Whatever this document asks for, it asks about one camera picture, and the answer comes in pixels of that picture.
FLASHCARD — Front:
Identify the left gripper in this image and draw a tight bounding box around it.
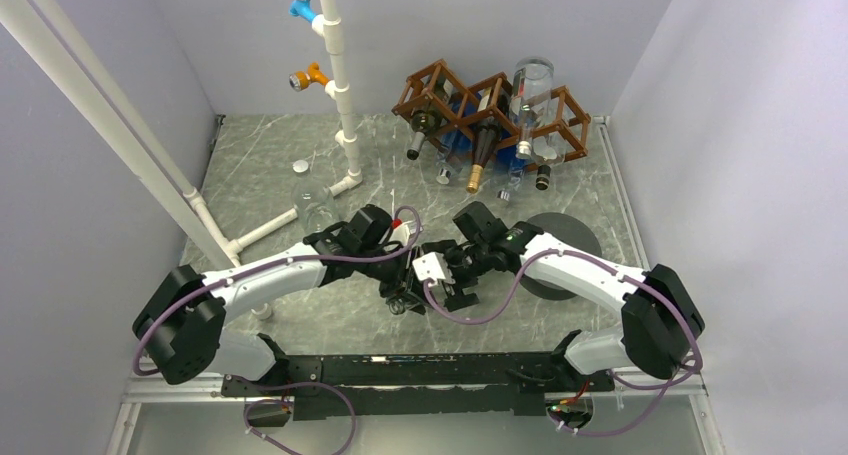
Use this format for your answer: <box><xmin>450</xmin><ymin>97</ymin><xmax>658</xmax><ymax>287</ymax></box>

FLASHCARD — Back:
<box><xmin>357</xmin><ymin>244</ymin><xmax>438</xmax><ymax>314</ymax></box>

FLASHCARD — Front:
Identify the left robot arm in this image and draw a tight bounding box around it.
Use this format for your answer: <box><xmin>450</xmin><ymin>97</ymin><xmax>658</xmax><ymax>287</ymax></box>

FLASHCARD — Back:
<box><xmin>132</xmin><ymin>204</ymin><xmax>423</xmax><ymax>395</ymax></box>

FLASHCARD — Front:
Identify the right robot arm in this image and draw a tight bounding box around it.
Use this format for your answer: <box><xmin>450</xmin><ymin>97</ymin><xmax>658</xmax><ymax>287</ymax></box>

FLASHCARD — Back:
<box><xmin>412</xmin><ymin>202</ymin><xmax>705</xmax><ymax>390</ymax></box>

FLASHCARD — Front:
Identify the brown bottle gold foil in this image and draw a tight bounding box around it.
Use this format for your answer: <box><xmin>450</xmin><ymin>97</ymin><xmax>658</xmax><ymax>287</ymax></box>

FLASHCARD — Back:
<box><xmin>466</xmin><ymin>117</ymin><xmax>502</xmax><ymax>194</ymax></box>

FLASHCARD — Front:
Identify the green bottle grey cap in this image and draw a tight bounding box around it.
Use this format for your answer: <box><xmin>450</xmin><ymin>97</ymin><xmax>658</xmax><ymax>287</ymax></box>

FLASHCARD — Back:
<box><xmin>406</xmin><ymin>102</ymin><xmax>444</xmax><ymax>160</ymax></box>

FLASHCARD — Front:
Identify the brown wooden wine rack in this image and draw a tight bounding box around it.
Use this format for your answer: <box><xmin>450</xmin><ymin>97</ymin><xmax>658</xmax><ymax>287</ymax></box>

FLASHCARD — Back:
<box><xmin>392</xmin><ymin>59</ymin><xmax>591</xmax><ymax>163</ymax></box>

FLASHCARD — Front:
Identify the large clear bottle white stopper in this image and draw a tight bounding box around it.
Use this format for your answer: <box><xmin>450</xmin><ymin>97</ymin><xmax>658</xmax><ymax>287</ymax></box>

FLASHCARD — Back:
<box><xmin>510</xmin><ymin>56</ymin><xmax>554</xmax><ymax>160</ymax></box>

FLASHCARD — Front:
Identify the dark grey foam spool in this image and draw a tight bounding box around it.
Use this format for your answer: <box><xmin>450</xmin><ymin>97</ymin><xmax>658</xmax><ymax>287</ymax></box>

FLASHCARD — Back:
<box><xmin>520</xmin><ymin>212</ymin><xmax>603</xmax><ymax>301</ymax></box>

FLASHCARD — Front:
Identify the clear glass jar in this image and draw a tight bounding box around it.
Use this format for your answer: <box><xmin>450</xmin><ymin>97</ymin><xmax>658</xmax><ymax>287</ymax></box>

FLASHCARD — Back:
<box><xmin>293</xmin><ymin>179</ymin><xmax>340</xmax><ymax>234</ymax></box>

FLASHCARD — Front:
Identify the small silver cap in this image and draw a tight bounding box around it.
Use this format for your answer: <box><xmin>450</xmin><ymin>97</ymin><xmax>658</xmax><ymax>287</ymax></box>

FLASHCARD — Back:
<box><xmin>292</xmin><ymin>160</ymin><xmax>310</xmax><ymax>174</ymax></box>

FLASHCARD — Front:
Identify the orange tap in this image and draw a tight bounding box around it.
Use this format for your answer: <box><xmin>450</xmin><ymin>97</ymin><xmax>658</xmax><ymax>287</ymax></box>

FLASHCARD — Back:
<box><xmin>289</xmin><ymin>62</ymin><xmax>330</xmax><ymax>92</ymax></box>

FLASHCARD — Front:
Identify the white pvc pipe stand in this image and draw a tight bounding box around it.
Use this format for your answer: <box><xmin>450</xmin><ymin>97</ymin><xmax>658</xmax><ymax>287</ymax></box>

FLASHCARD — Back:
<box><xmin>225</xmin><ymin>0</ymin><xmax>365</xmax><ymax>258</ymax></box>

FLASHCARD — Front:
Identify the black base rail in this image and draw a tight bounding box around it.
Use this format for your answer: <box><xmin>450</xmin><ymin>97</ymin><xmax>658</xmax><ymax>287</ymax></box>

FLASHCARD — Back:
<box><xmin>221</xmin><ymin>350</ymin><xmax>615</xmax><ymax>421</ymax></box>

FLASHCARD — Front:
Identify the white diagonal frame pipe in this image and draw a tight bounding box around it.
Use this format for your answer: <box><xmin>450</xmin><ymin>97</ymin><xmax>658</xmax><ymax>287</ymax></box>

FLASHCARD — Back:
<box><xmin>1</xmin><ymin>0</ymin><xmax>240</xmax><ymax>270</ymax></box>

